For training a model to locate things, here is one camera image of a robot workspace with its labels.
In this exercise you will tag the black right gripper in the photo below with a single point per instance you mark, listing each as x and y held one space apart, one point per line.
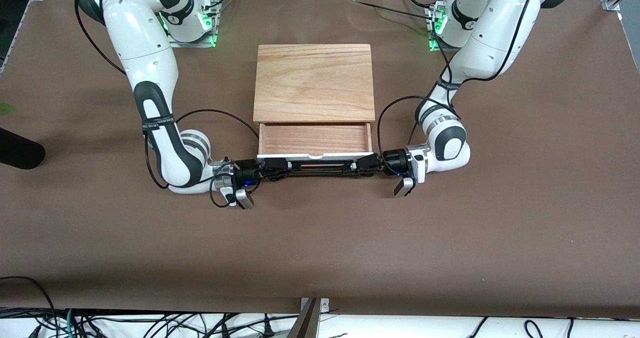
248 171

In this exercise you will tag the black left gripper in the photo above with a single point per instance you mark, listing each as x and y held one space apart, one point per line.
392 161

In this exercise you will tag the white-fronted wooden drawer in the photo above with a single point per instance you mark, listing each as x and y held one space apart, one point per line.
315 139

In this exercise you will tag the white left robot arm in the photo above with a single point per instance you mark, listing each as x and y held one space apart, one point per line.
490 43

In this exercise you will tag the light wooden drawer cabinet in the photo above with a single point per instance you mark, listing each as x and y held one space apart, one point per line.
314 81

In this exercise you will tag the dark slanted bar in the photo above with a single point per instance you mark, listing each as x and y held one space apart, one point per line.
305 325

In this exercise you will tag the black cylindrical object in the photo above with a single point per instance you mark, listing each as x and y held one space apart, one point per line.
20 151

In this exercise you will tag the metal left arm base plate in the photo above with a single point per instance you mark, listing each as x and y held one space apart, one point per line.
433 46

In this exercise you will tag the small metal table bracket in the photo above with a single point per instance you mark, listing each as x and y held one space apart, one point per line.
324 305

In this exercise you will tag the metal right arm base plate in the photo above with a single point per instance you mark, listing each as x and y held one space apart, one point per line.
200 39

